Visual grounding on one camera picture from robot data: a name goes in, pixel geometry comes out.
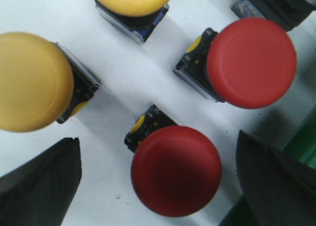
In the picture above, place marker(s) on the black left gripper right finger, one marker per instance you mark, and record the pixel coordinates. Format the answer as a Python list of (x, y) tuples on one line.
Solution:
[(280, 190)]

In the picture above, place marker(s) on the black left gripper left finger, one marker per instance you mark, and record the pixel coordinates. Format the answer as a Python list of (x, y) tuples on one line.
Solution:
[(39, 192)]

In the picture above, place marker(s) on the red mushroom button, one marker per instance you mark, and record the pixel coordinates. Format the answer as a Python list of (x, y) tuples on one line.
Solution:
[(250, 64), (176, 170)]

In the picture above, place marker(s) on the green conveyor belt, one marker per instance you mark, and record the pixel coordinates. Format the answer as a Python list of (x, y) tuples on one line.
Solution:
[(302, 147)]

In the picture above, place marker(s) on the yellow mushroom button left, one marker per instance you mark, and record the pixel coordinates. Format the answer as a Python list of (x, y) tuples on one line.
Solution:
[(40, 82)]

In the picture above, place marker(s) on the yellow mushroom button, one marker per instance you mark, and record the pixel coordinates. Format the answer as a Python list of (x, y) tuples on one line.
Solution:
[(40, 82), (135, 18)]

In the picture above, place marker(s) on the red button top corner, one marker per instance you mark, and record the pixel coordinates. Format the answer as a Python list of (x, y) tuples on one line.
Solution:
[(289, 14)]

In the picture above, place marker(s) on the yellow mushroom button top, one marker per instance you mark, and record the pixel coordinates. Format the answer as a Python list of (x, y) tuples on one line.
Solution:
[(135, 18)]

